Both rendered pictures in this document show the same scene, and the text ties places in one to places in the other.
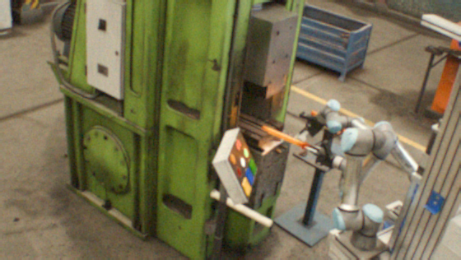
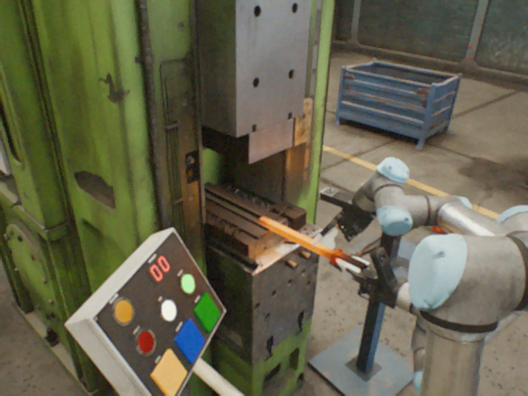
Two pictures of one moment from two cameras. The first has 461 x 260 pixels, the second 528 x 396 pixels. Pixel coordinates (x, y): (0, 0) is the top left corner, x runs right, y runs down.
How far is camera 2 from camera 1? 1.76 m
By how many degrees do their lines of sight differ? 9
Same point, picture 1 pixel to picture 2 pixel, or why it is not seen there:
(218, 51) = (109, 53)
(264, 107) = (274, 182)
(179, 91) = (92, 156)
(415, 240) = not seen: outside the picture
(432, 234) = not seen: outside the picture
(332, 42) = (407, 101)
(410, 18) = (507, 74)
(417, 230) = not seen: outside the picture
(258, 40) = (215, 32)
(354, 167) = (456, 363)
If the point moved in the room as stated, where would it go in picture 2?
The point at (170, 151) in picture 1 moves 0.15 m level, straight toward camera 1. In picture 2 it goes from (105, 263) to (91, 290)
